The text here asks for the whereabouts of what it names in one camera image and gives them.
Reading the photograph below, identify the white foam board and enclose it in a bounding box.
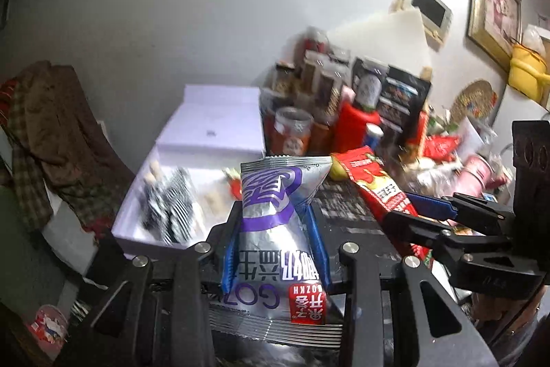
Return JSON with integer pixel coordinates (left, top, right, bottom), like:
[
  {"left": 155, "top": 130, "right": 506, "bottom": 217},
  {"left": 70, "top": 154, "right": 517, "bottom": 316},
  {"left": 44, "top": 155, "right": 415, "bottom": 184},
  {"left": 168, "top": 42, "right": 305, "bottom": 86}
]
[{"left": 327, "top": 6, "right": 432, "bottom": 69}]

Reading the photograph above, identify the round woven mat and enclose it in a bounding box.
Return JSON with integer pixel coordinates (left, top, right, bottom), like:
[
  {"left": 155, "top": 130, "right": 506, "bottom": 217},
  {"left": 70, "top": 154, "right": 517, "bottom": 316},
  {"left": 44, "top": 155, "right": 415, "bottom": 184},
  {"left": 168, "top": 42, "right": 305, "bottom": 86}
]
[{"left": 449, "top": 80, "right": 499, "bottom": 127}]

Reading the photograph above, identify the blue white tube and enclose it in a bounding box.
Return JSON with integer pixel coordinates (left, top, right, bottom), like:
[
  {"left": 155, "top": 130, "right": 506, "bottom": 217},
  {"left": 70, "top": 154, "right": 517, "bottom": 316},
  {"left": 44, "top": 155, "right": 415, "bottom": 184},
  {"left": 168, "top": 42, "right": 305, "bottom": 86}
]
[{"left": 363, "top": 123, "right": 385, "bottom": 155}]

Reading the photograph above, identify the yellow plastic container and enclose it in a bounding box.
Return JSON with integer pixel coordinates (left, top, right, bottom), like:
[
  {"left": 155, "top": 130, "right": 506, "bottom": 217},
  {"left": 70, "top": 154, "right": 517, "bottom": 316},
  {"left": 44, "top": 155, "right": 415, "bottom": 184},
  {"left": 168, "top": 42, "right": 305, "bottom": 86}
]
[{"left": 508, "top": 42, "right": 550, "bottom": 99}]

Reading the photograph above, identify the red foil packet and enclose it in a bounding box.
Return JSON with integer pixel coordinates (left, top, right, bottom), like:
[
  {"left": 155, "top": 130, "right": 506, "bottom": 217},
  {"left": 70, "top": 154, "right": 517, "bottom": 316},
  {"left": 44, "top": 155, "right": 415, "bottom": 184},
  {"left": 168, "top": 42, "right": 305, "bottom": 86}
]
[{"left": 423, "top": 135, "right": 460, "bottom": 161}]

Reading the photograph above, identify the small glass jar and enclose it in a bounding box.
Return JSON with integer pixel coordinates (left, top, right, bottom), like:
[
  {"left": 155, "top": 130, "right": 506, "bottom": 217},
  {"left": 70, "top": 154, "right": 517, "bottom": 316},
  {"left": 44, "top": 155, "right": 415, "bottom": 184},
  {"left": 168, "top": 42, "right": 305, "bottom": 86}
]
[{"left": 273, "top": 64, "right": 297, "bottom": 97}]

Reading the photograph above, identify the red printed round tin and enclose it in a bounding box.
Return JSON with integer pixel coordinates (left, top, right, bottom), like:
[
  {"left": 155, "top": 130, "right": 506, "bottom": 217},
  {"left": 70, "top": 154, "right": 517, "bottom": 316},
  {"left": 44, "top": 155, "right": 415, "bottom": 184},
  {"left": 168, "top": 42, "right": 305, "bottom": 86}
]
[{"left": 23, "top": 304, "right": 69, "bottom": 350}]

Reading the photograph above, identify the plaid cloth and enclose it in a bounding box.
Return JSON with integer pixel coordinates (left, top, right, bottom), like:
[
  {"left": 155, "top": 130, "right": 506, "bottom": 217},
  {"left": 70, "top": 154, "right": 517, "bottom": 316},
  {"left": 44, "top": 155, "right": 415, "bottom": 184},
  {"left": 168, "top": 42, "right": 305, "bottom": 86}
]
[{"left": 0, "top": 79, "right": 56, "bottom": 230}]

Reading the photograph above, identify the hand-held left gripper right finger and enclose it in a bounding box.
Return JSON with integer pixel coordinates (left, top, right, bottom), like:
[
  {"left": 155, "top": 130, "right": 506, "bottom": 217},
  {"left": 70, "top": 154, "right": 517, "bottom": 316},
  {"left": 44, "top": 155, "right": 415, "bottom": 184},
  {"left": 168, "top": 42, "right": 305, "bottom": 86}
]
[{"left": 305, "top": 206, "right": 499, "bottom": 367}]

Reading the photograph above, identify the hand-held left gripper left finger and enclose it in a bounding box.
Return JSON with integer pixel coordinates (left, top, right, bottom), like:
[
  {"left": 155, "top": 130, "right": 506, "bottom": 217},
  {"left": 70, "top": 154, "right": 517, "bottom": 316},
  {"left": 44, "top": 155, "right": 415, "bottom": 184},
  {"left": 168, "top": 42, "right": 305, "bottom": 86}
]
[{"left": 56, "top": 201, "right": 242, "bottom": 367}]

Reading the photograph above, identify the brown cloth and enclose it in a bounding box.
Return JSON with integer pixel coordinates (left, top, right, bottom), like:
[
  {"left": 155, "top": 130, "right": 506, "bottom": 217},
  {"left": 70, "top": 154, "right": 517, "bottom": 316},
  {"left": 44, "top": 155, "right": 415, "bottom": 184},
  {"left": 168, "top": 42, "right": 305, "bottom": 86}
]
[{"left": 17, "top": 61, "right": 134, "bottom": 230}]

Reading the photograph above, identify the brown label plastic jar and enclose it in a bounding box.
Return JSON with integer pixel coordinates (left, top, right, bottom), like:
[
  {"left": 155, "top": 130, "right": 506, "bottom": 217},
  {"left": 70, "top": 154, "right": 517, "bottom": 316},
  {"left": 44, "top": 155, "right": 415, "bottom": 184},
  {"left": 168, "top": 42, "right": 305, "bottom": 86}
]
[{"left": 301, "top": 51, "right": 327, "bottom": 101}]

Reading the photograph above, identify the clear plastic bag white filling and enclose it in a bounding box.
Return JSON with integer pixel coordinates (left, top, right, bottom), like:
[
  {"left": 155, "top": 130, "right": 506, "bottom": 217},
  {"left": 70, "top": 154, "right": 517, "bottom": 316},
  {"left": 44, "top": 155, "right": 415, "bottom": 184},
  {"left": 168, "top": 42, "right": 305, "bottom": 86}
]
[{"left": 200, "top": 184, "right": 230, "bottom": 217}]

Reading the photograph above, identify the orange label plastic jar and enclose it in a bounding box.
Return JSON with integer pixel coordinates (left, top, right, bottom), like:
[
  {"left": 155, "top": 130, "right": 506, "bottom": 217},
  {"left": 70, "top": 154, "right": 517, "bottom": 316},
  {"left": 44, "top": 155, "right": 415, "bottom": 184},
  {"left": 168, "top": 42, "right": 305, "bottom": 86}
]
[{"left": 271, "top": 107, "right": 314, "bottom": 157}]

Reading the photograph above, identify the black white checkered cloth doll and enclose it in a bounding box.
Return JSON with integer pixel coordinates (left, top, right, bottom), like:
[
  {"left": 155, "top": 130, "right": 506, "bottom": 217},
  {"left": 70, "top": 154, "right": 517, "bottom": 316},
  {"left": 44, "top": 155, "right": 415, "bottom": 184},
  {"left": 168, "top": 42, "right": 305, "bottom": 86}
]
[{"left": 140, "top": 167, "right": 198, "bottom": 243}]

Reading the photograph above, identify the brown filled plastic jar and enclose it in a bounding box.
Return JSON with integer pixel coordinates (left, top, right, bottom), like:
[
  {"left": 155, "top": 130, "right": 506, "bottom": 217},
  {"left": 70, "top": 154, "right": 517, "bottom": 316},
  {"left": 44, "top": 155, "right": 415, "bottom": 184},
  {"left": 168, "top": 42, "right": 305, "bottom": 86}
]
[{"left": 309, "top": 120, "right": 333, "bottom": 155}]

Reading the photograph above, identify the red canister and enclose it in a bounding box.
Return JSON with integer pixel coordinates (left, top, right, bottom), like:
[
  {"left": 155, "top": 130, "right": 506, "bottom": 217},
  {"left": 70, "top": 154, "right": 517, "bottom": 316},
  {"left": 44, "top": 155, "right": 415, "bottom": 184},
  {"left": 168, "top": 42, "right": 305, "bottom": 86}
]
[{"left": 333, "top": 100, "right": 381, "bottom": 155}]

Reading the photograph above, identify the plastic jar with beans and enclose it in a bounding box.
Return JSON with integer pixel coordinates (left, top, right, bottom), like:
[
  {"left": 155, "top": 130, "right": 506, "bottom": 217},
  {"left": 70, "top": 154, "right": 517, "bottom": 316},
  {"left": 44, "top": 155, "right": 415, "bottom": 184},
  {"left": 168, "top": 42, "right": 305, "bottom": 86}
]
[{"left": 320, "top": 68, "right": 349, "bottom": 118}]

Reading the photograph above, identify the long red snack packet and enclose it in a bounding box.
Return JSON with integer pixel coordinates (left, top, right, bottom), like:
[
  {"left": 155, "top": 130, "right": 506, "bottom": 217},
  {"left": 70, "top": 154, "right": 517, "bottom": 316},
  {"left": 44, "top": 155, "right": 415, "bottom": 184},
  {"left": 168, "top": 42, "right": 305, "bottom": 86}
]
[{"left": 331, "top": 146, "right": 435, "bottom": 265}]

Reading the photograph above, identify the white gift box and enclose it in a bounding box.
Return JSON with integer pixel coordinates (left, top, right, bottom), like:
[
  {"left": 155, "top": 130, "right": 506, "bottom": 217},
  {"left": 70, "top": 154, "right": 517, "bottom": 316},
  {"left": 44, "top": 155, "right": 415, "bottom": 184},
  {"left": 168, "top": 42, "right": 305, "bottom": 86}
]
[{"left": 111, "top": 84, "right": 267, "bottom": 260}]

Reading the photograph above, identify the dark label jar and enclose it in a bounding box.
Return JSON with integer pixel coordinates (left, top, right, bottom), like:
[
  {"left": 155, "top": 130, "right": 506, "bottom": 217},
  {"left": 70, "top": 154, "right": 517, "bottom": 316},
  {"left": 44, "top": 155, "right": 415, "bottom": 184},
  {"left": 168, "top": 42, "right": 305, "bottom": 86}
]
[{"left": 354, "top": 62, "right": 387, "bottom": 110}]

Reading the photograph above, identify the silver purple snack packet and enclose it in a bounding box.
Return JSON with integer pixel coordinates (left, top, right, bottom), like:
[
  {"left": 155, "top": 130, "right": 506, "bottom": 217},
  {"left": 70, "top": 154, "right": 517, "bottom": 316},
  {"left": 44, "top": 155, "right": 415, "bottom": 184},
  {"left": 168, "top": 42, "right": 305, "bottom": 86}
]
[{"left": 210, "top": 155, "right": 344, "bottom": 348}]

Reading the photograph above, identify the black printed pouch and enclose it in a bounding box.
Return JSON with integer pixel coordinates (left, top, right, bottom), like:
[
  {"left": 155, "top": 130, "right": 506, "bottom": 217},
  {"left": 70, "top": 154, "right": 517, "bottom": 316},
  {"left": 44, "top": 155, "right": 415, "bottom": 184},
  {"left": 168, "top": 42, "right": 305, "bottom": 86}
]
[{"left": 378, "top": 66, "right": 431, "bottom": 136}]

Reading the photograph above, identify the pink paper cup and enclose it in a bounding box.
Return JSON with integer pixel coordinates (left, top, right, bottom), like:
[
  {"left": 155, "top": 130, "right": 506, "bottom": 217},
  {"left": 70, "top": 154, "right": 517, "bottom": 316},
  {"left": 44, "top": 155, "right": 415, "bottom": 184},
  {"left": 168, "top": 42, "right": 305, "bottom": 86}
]
[{"left": 455, "top": 154, "right": 508, "bottom": 196}]

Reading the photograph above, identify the wall intercom panel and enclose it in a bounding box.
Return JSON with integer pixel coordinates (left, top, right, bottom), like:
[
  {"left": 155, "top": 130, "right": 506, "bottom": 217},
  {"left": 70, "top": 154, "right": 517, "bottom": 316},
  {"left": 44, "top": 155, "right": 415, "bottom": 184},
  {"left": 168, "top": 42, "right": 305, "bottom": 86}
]
[{"left": 390, "top": 0, "right": 454, "bottom": 46}]

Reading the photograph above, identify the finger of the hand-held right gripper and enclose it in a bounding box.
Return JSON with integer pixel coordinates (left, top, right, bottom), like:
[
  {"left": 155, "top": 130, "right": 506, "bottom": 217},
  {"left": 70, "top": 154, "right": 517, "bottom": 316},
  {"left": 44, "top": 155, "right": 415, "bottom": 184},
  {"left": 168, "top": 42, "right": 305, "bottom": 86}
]
[
  {"left": 382, "top": 210, "right": 513, "bottom": 265},
  {"left": 404, "top": 191, "right": 515, "bottom": 233}
]

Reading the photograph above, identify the framed picture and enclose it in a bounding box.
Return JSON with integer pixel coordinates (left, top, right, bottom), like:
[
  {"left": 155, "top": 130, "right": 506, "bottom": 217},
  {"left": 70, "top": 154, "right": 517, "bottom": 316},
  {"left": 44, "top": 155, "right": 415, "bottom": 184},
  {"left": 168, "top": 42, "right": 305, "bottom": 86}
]
[{"left": 466, "top": 0, "right": 523, "bottom": 69}]

